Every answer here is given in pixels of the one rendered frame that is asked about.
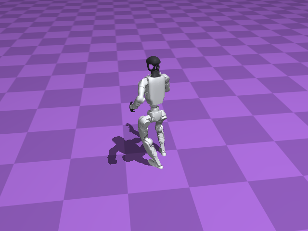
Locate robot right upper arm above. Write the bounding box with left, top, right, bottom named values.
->
left=163, top=74, right=170, bottom=92

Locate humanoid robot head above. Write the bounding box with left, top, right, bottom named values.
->
left=146, top=56, right=161, bottom=78

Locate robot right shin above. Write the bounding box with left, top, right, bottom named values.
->
left=157, top=124, right=165, bottom=153

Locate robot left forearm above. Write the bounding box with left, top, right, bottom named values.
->
left=130, top=96, right=141, bottom=109

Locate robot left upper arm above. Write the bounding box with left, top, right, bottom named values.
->
left=137, top=78, right=148, bottom=103

